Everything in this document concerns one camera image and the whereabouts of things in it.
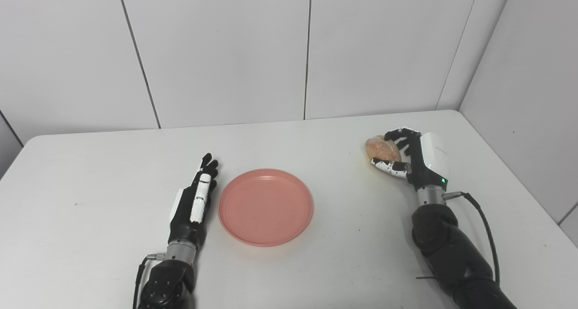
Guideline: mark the pink plate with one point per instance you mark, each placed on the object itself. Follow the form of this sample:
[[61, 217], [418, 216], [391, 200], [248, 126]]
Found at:
[[265, 207]]

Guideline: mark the bread roll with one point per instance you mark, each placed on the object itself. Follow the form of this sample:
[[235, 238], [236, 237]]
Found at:
[[381, 148]]

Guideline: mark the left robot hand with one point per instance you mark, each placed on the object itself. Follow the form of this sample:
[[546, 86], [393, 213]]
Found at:
[[194, 205]]

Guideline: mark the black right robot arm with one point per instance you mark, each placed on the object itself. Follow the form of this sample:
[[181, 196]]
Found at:
[[451, 250]]

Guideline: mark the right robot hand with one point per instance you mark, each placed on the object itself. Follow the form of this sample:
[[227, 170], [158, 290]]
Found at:
[[422, 157]]

